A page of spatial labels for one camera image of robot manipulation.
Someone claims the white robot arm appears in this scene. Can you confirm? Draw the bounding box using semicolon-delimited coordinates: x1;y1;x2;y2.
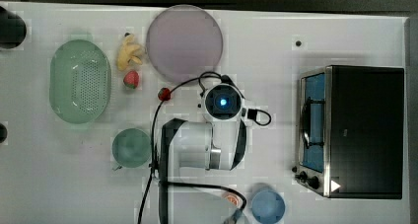
157;82;254;224

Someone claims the silver black toaster oven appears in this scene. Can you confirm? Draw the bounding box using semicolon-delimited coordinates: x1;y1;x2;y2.
292;65;405;199

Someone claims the red toy strawberry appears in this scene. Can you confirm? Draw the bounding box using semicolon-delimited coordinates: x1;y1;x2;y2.
158;88;172;102

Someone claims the grey round plate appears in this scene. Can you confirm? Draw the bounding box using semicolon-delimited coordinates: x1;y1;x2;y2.
146;5;224;83

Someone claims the pink toy strawberry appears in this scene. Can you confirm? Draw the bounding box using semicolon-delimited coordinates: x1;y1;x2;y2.
123;70;139;89

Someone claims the green mug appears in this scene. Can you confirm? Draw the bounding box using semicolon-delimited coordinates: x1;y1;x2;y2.
111;128;151;169

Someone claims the orange slice toy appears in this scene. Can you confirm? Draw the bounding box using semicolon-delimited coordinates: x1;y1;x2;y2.
222;191;240;206

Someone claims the yellow toy banana bunch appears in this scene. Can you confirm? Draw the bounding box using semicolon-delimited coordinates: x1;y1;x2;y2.
116;33;146;71

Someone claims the blue cup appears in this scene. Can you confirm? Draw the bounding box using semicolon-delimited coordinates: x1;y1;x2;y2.
250;184;286;224

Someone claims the green oval colander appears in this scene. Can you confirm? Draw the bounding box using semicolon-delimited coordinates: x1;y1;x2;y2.
49;39;111;124

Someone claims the dark round object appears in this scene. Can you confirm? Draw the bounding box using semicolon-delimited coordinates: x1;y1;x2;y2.
0;123;8;143

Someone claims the black round base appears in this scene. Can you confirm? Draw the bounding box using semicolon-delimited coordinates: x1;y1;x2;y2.
0;7;27;49

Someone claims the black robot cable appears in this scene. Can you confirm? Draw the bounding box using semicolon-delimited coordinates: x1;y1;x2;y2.
136;71;273;224

